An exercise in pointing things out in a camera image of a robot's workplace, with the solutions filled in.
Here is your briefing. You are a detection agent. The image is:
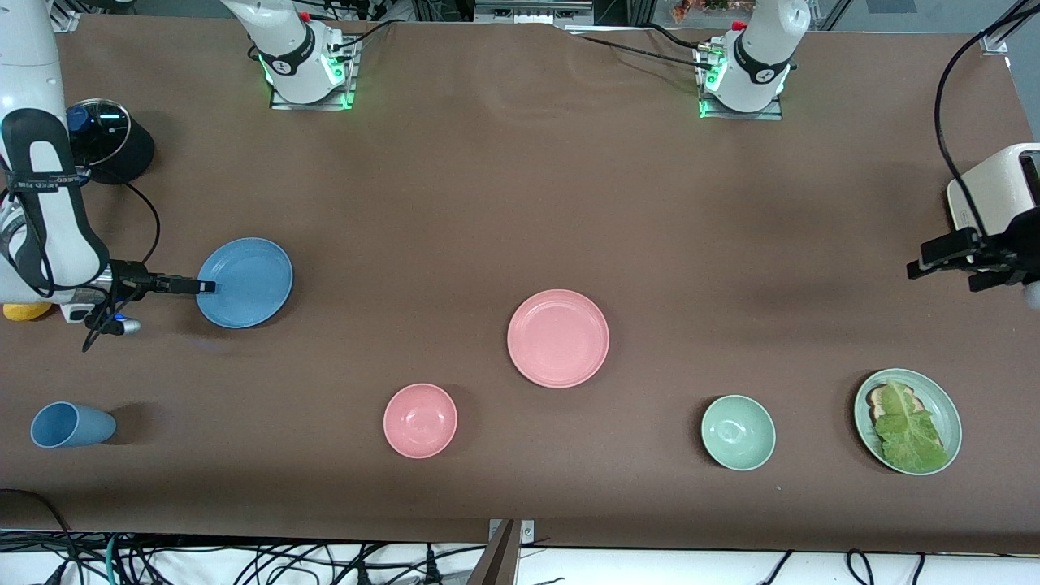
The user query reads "glass lid with blue knob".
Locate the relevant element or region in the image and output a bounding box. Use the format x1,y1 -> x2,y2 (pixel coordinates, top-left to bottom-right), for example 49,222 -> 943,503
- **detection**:
67,98 -> 132,168

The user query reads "blue plate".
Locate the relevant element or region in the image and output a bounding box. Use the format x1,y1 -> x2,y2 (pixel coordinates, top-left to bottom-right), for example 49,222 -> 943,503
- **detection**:
195,237 -> 294,329

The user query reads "green lettuce leaf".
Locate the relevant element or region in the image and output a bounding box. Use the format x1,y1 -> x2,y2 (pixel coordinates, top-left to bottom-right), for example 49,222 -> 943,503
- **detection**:
873,380 -> 950,474

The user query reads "aluminium frame beam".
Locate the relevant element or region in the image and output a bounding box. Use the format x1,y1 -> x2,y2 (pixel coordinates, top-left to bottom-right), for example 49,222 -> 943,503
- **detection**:
474,0 -> 596,25

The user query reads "green bowl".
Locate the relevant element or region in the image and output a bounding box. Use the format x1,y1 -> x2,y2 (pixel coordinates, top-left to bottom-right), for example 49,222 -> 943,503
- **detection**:
701,395 -> 776,471

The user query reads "pink bowl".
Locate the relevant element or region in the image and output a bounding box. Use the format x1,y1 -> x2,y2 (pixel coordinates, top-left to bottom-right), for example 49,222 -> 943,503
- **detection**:
383,383 -> 458,459

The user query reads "dark pot with blue handle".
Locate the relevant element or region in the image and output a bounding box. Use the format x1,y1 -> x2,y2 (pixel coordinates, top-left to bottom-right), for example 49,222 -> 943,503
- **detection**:
85,114 -> 156,185

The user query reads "blue cup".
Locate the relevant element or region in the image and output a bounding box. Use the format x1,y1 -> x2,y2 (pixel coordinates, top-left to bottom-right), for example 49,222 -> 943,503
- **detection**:
30,401 -> 117,449

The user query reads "green plate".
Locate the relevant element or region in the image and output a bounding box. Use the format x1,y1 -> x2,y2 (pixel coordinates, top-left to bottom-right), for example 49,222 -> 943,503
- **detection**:
854,369 -> 963,476

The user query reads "pink plate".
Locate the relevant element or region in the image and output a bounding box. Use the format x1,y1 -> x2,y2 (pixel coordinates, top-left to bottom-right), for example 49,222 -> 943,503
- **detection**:
507,289 -> 610,389

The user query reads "dark slanted pole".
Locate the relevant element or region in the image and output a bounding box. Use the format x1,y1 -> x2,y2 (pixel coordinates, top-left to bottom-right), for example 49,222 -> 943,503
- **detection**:
466,520 -> 522,585

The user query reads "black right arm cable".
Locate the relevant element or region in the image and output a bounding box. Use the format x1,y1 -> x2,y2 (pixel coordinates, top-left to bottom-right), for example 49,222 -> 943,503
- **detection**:
81,175 -> 162,353

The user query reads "beige toaster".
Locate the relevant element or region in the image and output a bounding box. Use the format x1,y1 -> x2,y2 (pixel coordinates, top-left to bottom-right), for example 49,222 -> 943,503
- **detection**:
947,142 -> 1040,246

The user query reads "brown table cover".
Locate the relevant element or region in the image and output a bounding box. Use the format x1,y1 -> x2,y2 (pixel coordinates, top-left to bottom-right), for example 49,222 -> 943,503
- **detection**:
0,12 -> 1040,553

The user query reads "toast slice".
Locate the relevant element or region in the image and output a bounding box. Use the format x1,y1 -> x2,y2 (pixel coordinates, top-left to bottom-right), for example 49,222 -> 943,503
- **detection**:
866,383 -> 923,425

